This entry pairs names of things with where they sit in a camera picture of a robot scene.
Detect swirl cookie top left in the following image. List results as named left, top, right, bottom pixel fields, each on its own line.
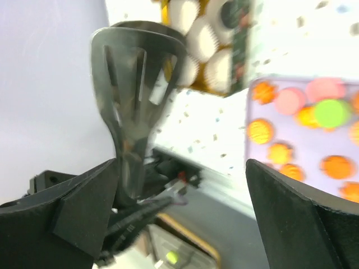
left=252, top=81, right=276, bottom=105

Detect pink round cookie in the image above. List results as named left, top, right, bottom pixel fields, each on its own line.
left=274, top=87, right=306, bottom=115
left=305, top=77, right=346, bottom=103

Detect black round cookie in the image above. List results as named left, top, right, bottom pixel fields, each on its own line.
left=219, top=1, right=243, bottom=30

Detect small orange fish cookie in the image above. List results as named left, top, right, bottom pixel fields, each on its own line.
left=294, top=105, right=335, bottom=132

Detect lilac plastic tray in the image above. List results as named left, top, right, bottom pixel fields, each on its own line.
left=245, top=77, right=358, bottom=197

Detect metal tongs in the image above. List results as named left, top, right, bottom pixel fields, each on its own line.
left=90, top=21, right=187, bottom=207

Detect round dotted cookie centre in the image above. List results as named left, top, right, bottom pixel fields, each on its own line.
left=349, top=120, right=359, bottom=146

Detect swirl cookie bottom left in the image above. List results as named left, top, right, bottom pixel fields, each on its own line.
left=279, top=164, right=305, bottom=182

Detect gold cookie tin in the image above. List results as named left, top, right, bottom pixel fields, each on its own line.
left=160, top=1, right=254, bottom=97

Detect flower cookie left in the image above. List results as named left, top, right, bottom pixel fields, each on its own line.
left=267, top=143, right=293, bottom=165

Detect round dotted cookie left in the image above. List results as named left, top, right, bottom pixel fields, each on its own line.
left=247, top=119, right=274, bottom=145

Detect orange fish cookie bottom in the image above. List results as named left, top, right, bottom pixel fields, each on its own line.
left=339, top=182, right=359, bottom=203

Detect round dotted cookie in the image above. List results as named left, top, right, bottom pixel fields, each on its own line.
left=247, top=119, right=274, bottom=145
left=349, top=120, right=359, bottom=146

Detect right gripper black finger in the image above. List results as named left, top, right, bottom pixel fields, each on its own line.
left=1, top=159, right=118, bottom=269

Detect round chip cookie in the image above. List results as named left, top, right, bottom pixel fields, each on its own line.
left=320, top=155, right=356, bottom=179

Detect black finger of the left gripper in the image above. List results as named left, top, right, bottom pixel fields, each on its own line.
left=246, top=159, right=358, bottom=269

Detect swirl cookie top centre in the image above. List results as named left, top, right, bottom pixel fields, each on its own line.
left=351, top=91, right=359, bottom=114

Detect green round cookie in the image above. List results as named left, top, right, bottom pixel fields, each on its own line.
left=314, top=99, right=351, bottom=128

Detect white paper cup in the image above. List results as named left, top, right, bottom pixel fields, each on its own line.
left=205, top=0, right=235, bottom=45
left=204, top=48, right=232, bottom=95
left=177, top=55, right=199, bottom=87
left=187, top=16, right=219, bottom=63
left=168, top=0, right=200, bottom=35

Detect swirl cookie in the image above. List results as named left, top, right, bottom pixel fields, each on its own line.
left=351, top=91, right=359, bottom=114
left=252, top=81, right=276, bottom=105
left=279, top=164, right=305, bottom=182

